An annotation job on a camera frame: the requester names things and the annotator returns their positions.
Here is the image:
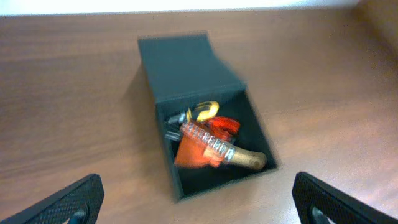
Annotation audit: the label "black storage box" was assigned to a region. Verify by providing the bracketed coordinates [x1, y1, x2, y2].
[137, 33, 279, 200]

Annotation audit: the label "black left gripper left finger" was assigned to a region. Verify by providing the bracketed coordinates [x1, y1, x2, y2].
[1, 174, 104, 224]

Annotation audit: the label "orange scraper wooden handle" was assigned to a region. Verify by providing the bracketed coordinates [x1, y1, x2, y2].
[174, 135, 267, 170]

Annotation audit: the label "yellow black stubby screwdriver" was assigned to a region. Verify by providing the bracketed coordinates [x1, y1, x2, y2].
[166, 101, 220, 124]

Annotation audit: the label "orange socket bit rail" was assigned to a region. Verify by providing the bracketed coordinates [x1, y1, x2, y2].
[180, 121, 222, 149]

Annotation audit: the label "small red diagonal cutters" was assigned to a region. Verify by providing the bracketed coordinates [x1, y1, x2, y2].
[205, 116, 241, 142]

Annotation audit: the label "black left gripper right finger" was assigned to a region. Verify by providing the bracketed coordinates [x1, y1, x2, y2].
[292, 172, 397, 224]

